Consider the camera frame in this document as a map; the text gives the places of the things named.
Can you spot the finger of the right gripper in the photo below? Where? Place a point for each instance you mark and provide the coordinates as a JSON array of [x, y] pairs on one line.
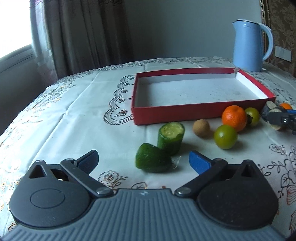
[[279, 119]]

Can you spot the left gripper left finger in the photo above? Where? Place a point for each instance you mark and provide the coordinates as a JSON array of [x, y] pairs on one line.
[[79, 170]]

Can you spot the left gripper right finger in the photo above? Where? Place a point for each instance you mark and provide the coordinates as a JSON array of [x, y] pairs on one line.
[[208, 170]]

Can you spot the small orange tangerine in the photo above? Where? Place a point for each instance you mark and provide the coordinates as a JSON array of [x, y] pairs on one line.
[[286, 106]]

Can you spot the eggplant slice piece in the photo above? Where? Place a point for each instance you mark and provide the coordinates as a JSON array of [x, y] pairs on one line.
[[271, 107]]

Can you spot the green round fruit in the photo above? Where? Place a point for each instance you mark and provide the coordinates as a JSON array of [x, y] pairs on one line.
[[225, 137]]

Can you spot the brown longan fruit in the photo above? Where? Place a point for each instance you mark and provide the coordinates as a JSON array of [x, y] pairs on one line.
[[201, 128]]

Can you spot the green cucumber cylinder piece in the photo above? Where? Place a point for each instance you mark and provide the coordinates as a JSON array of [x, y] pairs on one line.
[[170, 137]]

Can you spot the dark green cucumber end piece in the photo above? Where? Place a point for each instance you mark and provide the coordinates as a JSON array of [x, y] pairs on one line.
[[152, 159]]

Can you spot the green fruit behind tangerine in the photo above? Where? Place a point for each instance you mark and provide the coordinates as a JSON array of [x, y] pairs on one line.
[[253, 117]]

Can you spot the large orange tangerine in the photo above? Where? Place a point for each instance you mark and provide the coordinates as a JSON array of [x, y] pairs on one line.
[[235, 117]]

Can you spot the embroidered white tablecloth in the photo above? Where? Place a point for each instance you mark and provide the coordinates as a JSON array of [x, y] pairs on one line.
[[91, 111]]

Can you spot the light blue electric kettle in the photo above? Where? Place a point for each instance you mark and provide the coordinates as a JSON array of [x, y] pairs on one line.
[[248, 51]]

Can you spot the red cardboard box tray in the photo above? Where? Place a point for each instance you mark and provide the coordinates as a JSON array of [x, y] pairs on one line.
[[189, 94]]

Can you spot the brown curtain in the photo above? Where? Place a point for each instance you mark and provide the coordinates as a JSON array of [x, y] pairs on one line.
[[69, 37]]

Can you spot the white wall switch plate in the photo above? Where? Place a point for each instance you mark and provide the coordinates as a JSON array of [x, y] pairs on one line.
[[283, 53]]

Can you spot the window frame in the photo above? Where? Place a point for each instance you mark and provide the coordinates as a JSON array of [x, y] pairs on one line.
[[20, 56]]

